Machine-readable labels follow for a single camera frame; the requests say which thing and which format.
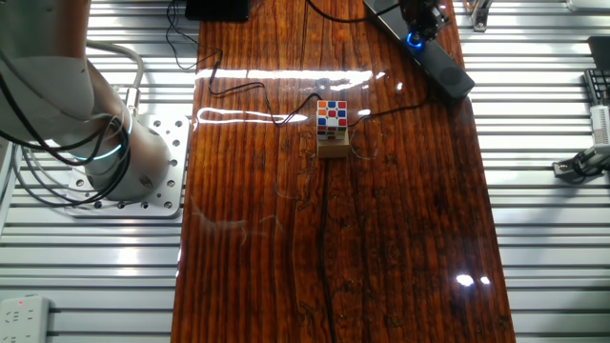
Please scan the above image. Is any black speaker bar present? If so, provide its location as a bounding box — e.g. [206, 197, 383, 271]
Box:
[362, 0, 477, 101]

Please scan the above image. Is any wood grain table board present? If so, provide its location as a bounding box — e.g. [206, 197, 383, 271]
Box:
[170, 0, 519, 343]

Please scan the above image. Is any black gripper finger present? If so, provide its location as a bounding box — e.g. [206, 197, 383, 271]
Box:
[422, 11, 452, 42]
[403, 18, 423, 44]

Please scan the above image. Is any white power strip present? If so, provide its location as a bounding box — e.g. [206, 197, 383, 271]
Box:
[0, 294, 51, 343]

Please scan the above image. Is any black clamp tool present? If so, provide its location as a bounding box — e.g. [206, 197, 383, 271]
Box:
[552, 145, 610, 185]

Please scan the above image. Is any black keyboard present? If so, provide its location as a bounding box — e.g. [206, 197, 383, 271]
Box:
[583, 69, 610, 107]

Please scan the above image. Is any thick grey base cable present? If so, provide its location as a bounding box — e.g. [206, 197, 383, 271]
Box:
[85, 40, 146, 118]

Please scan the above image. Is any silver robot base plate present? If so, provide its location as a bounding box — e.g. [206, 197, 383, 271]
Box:
[64, 113, 191, 219]

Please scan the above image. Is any thin black speaker cable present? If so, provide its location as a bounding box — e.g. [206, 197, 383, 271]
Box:
[165, 0, 430, 128]

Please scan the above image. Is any black phone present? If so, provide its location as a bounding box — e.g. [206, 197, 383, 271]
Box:
[184, 0, 252, 23]

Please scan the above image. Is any Rubik's cube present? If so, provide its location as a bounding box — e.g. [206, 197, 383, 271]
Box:
[315, 99, 348, 142]

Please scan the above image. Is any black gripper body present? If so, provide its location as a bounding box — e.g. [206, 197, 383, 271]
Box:
[398, 0, 444, 25]

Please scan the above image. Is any robot base cable bundle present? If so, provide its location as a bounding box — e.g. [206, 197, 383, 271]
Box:
[0, 71, 132, 209]

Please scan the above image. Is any black flat panel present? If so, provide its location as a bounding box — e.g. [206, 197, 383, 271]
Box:
[586, 35, 610, 72]

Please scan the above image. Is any small wooden block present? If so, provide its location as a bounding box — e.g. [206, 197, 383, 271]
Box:
[316, 128, 352, 160]

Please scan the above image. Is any silver ribbed camera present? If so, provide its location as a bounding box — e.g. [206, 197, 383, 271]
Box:
[589, 104, 610, 147]

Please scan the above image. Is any aluminium strut with bracket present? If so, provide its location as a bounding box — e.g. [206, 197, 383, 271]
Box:
[469, 0, 495, 33]

